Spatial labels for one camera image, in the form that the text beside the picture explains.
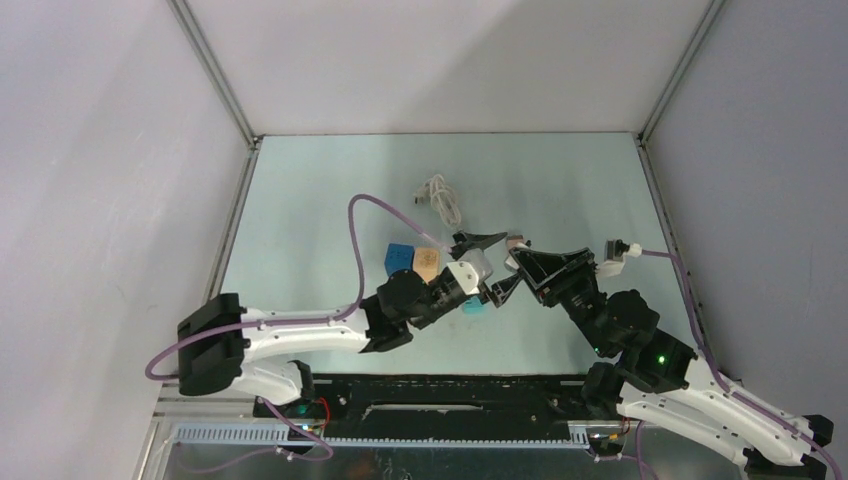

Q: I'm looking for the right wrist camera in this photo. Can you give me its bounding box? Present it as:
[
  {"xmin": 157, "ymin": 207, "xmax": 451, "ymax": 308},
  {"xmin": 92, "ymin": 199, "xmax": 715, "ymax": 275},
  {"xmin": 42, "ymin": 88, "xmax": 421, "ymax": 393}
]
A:
[{"xmin": 596, "ymin": 239, "xmax": 643, "ymax": 279}]

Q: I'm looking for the black front rail frame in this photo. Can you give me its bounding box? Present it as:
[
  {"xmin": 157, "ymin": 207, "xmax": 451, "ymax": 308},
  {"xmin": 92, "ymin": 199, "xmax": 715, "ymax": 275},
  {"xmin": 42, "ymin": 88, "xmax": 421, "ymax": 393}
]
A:
[{"xmin": 276, "ymin": 374, "xmax": 635, "ymax": 442}]

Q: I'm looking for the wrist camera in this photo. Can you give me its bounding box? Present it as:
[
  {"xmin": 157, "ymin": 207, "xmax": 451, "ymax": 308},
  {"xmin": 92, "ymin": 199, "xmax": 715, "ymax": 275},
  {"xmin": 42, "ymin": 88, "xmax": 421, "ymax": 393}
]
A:
[
  {"xmin": 446, "ymin": 249, "xmax": 493, "ymax": 296},
  {"xmin": 596, "ymin": 239, "xmax": 643, "ymax": 279}
]

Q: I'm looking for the yellow cube socket adapter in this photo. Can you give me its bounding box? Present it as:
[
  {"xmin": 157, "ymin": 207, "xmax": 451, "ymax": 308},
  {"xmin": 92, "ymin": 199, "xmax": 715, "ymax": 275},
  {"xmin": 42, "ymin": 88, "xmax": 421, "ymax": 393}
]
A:
[{"xmin": 412, "ymin": 247, "xmax": 441, "ymax": 283}]

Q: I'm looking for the small pink plug adapter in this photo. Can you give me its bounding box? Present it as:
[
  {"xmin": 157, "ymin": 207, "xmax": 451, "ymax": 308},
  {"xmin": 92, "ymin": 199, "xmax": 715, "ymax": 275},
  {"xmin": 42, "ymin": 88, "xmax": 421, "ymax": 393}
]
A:
[{"xmin": 505, "ymin": 235, "xmax": 530, "ymax": 255}]

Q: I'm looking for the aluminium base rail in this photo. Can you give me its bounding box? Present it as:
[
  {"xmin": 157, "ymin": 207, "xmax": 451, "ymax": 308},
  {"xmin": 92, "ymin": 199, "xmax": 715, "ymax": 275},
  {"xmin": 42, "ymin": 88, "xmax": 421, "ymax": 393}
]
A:
[{"xmin": 132, "ymin": 377, "xmax": 770, "ymax": 480}]

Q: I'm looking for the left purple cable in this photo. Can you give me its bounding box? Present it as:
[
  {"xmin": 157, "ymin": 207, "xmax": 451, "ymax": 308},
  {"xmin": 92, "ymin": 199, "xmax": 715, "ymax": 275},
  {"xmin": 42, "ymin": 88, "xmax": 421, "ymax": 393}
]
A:
[{"xmin": 144, "ymin": 193, "xmax": 456, "ymax": 465}]

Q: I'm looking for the blue cube socket adapter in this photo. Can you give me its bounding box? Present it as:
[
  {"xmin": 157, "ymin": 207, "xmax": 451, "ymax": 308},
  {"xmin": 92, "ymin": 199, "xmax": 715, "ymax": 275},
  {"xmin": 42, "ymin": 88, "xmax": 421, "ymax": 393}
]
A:
[{"xmin": 384, "ymin": 243, "xmax": 415, "ymax": 277}]

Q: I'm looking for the white coiled power cord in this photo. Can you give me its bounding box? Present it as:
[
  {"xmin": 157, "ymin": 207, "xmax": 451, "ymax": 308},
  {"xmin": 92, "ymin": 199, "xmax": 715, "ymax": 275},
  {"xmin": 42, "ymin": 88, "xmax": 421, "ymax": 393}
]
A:
[{"xmin": 411, "ymin": 173, "xmax": 465, "ymax": 231}]

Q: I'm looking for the white usb charger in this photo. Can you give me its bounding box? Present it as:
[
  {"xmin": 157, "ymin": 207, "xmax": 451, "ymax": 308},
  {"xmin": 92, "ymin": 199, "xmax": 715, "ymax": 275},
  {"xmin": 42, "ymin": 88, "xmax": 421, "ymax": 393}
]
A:
[{"xmin": 504, "ymin": 256, "xmax": 520, "ymax": 272}]

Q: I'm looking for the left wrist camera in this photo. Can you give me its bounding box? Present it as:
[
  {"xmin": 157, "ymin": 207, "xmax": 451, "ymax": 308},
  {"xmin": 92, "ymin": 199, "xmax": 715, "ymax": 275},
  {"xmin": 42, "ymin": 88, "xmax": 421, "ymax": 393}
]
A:
[{"xmin": 446, "ymin": 249, "xmax": 493, "ymax": 296}]

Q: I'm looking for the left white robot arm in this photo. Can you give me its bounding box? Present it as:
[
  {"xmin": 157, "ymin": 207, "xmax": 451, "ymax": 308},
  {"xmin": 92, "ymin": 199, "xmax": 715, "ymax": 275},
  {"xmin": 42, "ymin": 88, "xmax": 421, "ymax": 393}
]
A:
[{"xmin": 177, "ymin": 231, "xmax": 508, "ymax": 417}]

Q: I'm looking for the teal power strip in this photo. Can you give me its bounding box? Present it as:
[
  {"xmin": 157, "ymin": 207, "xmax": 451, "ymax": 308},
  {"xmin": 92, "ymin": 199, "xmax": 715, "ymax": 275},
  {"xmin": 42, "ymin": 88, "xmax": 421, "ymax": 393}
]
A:
[{"xmin": 461, "ymin": 297, "xmax": 485, "ymax": 315}]

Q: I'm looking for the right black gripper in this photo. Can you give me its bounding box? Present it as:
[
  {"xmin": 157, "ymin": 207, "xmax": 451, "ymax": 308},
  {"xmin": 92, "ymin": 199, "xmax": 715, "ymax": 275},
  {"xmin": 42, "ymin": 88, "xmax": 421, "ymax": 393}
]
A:
[{"xmin": 506, "ymin": 248, "xmax": 608, "ymax": 356}]

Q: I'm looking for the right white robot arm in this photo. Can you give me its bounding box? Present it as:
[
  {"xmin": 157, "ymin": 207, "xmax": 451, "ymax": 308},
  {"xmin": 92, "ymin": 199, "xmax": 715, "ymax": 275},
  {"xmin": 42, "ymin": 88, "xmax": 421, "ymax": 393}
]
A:
[{"xmin": 508, "ymin": 240, "xmax": 843, "ymax": 479}]

